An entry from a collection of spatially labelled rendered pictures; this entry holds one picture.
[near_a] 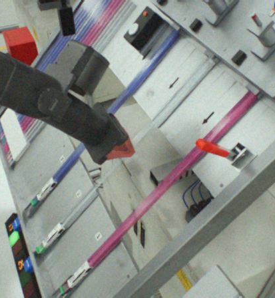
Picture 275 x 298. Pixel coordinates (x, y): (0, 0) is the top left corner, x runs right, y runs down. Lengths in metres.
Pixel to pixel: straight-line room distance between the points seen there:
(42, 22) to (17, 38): 0.49
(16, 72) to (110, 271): 0.38
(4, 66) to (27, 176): 0.52
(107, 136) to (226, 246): 0.48
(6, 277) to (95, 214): 0.99
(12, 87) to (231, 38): 0.31
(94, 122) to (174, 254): 0.23
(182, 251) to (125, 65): 0.40
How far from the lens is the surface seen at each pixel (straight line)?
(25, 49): 1.38
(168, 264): 0.57
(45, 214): 0.81
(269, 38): 0.49
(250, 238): 0.95
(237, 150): 0.51
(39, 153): 0.88
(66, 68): 0.50
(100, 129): 0.55
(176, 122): 0.61
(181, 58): 0.67
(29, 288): 0.83
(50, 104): 0.46
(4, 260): 1.67
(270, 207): 1.02
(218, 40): 0.56
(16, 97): 0.43
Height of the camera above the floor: 1.40
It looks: 45 degrees down
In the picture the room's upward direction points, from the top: straight up
